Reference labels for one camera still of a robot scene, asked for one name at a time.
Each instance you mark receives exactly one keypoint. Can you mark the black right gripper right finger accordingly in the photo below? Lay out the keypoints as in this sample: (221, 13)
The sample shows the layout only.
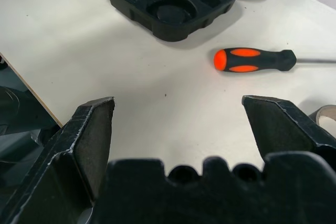
(283, 129)

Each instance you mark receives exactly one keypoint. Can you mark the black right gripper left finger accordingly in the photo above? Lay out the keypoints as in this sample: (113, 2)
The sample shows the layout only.
(63, 161)

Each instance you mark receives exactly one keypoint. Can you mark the black case with orange latch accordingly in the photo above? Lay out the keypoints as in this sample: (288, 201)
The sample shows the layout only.
(168, 6)

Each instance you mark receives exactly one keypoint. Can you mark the orange and black screwdriver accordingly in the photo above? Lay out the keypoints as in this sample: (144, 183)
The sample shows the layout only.
(252, 60)

